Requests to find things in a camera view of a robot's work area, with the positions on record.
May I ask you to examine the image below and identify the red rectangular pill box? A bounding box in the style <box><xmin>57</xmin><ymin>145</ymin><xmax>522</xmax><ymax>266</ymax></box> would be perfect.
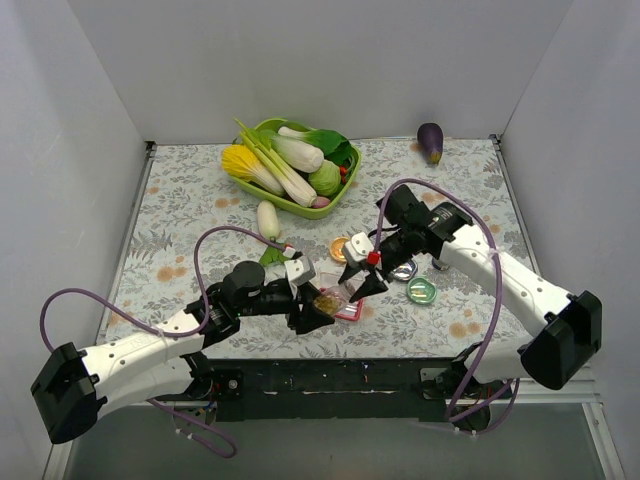
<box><xmin>319</xmin><ymin>271</ymin><xmax>363</xmax><ymax>322</ymax></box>

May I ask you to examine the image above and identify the green round pill case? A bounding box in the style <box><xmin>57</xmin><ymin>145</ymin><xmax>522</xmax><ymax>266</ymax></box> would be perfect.
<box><xmin>406</xmin><ymin>276</ymin><xmax>437</xmax><ymax>305</ymax></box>

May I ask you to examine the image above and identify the white toy radish with leaves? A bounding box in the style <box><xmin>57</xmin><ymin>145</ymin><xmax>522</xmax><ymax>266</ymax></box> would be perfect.
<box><xmin>256</xmin><ymin>200</ymin><xmax>288</xmax><ymax>267</ymax></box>

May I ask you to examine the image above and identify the green plastic vegetable basket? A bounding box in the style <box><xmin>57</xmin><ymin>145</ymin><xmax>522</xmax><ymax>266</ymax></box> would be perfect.
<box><xmin>222</xmin><ymin>118</ymin><xmax>362</xmax><ymax>220</ymax></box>

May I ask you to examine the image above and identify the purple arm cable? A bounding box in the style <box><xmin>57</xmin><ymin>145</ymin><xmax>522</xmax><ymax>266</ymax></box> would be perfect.
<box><xmin>38</xmin><ymin>227</ymin><xmax>296</xmax><ymax>457</ymax></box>
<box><xmin>374</xmin><ymin>178</ymin><xmax>521</xmax><ymax>435</ymax></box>

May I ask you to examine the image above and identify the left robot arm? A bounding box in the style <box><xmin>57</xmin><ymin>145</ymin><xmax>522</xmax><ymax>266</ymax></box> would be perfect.
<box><xmin>31</xmin><ymin>257</ymin><xmax>334</xmax><ymax>444</ymax></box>

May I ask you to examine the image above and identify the white toy celery stalk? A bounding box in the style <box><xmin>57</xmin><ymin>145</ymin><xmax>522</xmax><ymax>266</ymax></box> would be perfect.
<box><xmin>234</xmin><ymin>118</ymin><xmax>317</xmax><ymax>207</ymax></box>

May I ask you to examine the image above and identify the yellow toy napa cabbage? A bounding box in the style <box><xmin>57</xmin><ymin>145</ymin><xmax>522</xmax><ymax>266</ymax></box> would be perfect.
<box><xmin>221</xmin><ymin>145</ymin><xmax>284</xmax><ymax>197</ymax></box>

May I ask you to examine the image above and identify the pink toy onion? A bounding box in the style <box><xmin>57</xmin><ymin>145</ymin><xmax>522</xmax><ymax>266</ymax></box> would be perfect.
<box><xmin>312</xmin><ymin>196</ymin><xmax>331</xmax><ymax>209</ymax></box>

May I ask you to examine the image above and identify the amber pill bottle gold cap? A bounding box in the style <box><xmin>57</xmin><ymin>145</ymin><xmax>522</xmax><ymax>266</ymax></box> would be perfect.
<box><xmin>314</xmin><ymin>295</ymin><xmax>344</xmax><ymax>316</ymax></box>

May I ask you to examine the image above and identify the green toy cabbage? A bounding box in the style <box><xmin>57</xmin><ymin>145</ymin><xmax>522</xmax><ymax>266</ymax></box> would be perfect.
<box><xmin>308</xmin><ymin>160</ymin><xmax>341</xmax><ymax>197</ymax></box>

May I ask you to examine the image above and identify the floral patterned table mat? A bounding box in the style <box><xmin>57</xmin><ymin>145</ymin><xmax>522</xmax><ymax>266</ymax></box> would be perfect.
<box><xmin>99</xmin><ymin>139</ymin><xmax>531</xmax><ymax>359</ymax></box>

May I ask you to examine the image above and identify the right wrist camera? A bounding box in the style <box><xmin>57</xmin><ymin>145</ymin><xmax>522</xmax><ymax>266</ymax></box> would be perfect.
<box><xmin>341</xmin><ymin>232</ymin><xmax>381</xmax><ymax>267</ymax></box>

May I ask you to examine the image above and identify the green toy bok choy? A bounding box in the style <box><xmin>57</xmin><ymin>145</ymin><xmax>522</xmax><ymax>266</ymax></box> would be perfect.
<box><xmin>277</xmin><ymin>126</ymin><xmax>351</xmax><ymax>166</ymax></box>

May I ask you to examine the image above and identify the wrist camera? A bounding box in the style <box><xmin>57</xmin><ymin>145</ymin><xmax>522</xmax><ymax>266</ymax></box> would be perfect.
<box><xmin>341</xmin><ymin>232</ymin><xmax>381</xmax><ymax>267</ymax></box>
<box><xmin>283</xmin><ymin>245</ymin><xmax>316</xmax><ymax>287</ymax></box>

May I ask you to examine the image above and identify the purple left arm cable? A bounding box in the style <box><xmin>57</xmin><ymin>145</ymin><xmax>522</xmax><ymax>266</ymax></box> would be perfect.
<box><xmin>38</xmin><ymin>227</ymin><xmax>296</xmax><ymax>457</ymax></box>

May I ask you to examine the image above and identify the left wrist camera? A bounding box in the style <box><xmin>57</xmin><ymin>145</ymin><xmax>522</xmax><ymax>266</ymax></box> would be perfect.
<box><xmin>283</xmin><ymin>245</ymin><xmax>316</xmax><ymax>287</ymax></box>

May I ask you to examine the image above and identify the purple toy eggplant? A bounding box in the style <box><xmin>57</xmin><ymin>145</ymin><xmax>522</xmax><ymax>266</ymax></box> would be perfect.
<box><xmin>416</xmin><ymin>122</ymin><xmax>444</xmax><ymax>165</ymax></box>

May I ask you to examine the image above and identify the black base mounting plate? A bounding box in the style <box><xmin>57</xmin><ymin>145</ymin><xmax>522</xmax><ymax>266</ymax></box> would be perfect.
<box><xmin>89</xmin><ymin>349</ymin><xmax>574</xmax><ymax>426</ymax></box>

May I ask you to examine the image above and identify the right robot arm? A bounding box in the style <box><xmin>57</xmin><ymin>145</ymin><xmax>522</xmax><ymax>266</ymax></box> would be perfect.
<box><xmin>341</xmin><ymin>185</ymin><xmax>602</xmax><ymax>398</ymax></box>

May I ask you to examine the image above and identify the orange round pill case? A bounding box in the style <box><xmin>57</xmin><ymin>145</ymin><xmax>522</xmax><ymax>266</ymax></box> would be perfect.
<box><xmin>329</xmin><ymin>236</ymin><xmax>349</xmax><ymax>264</ymax></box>

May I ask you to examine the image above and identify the aluminium frame rail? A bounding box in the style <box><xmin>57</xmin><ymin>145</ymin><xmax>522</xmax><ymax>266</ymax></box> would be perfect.
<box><xmin>579</xmin><ymin>394</ymin><xmax>626</xmax><ymax>480</ymax></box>

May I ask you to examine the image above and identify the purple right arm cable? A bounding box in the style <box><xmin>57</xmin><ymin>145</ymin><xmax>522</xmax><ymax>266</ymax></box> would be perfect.
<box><xmin>374</xmin><ymin>178</ymin><xmax>521</xmax><ymax>435</ymax></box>

